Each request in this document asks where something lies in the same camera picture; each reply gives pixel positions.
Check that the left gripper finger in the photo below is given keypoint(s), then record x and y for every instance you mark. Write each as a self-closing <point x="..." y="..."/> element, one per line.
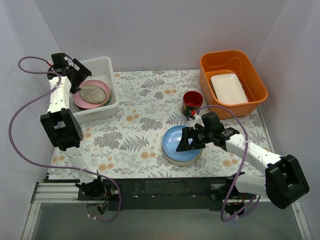
<point x="75" y="80"/>
<point x="81" y="69"/>

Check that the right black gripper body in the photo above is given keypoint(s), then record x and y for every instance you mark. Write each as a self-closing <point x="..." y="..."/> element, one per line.
<point x="191" y="138"/>

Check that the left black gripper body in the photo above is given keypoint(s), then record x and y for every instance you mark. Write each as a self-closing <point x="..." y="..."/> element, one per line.
<point x="75" y="75"/>

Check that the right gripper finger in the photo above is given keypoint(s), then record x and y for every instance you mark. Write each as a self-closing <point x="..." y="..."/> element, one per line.
<point x="187" y="144"/>
<point x="190" y="133"/>

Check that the blue round plate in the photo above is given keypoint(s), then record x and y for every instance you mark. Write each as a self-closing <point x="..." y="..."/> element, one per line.
<point x="170" y="141"/>

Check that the pink round plate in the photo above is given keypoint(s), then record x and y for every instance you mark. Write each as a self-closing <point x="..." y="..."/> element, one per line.
<point x="96" y="82"/>

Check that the small cream patterned plate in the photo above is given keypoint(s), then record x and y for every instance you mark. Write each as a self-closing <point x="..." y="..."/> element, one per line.
<point x="93" y="94"/>

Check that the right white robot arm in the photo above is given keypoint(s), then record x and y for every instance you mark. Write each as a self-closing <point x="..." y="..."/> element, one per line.
<point x="270" y="170"/>

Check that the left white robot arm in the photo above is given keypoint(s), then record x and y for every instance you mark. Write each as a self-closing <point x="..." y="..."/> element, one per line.
<point x="61" y="126"/>

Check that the white translucent plastic bin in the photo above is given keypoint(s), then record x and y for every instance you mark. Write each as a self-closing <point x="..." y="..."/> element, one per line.
<point x="102" y="69"/>

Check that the orange plastic bin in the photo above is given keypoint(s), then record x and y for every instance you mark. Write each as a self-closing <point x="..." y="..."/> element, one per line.
<point x="237" y="62"/>

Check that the red black cup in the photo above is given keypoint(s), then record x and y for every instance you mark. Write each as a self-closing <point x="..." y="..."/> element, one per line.
<point x="191" y="101"/>

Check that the white rectangular plate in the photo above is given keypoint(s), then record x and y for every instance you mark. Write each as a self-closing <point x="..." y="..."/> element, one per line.
<point x="228" y="89"/>

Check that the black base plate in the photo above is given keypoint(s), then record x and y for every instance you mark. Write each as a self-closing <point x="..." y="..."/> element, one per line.
<point x="205" y="193"/>

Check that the aluminium rail frame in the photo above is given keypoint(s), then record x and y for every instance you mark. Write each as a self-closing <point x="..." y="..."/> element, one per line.
<point x="56" y="214"/>

